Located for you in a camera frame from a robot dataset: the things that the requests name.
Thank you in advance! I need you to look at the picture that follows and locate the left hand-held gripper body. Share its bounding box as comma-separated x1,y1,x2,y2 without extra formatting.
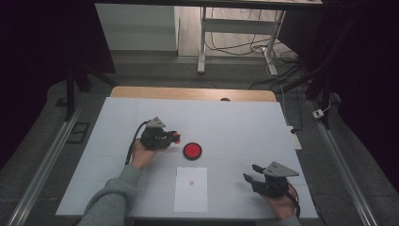
139,116,172,151

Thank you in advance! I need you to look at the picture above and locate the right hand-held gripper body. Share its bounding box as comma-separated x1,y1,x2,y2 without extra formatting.
251,161,300,199

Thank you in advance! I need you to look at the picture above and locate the round red ink pad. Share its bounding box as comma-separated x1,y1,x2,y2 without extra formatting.
183,141,203,162

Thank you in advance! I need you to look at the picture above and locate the person's left hand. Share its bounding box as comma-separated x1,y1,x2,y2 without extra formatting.
130,138,168,170

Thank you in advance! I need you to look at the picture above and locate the person's right hand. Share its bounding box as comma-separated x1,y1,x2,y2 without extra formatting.
261,185,297,220

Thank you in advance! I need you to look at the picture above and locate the white power strip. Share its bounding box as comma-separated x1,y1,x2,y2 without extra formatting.
286,125,303,151

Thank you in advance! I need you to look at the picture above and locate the large white table mat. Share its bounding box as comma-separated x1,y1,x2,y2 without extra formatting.
56,96,319,220

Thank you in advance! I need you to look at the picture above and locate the white paper sheet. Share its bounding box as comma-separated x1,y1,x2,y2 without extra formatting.
173,166,209,214

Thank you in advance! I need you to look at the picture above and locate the black tripod stand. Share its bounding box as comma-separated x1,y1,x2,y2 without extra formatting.
276,46,338,130
63,59,120,122

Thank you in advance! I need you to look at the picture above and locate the white-legged desk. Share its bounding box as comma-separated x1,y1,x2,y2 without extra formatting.
93,0,324,77

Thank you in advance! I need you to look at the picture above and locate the white board panel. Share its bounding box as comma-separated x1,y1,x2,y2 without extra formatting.
94,3,180,52

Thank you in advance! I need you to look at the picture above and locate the dark curtain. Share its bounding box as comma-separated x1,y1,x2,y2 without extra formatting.
0,0,116,172
277,0,399,191

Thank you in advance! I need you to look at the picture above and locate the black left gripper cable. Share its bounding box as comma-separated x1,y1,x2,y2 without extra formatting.
124,120,152,166

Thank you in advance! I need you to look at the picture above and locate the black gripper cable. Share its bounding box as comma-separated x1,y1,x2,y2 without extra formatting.
124,120,152,166
286,183,302,219

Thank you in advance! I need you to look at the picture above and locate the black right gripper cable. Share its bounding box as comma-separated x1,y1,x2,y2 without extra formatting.
286,183,302,219

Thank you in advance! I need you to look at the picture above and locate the metal floor rail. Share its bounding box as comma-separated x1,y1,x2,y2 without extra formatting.
6,105,83,226
309,100,379,226

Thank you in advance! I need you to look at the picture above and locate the white metal frame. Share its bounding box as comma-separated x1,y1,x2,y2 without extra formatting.
204,8,299,65

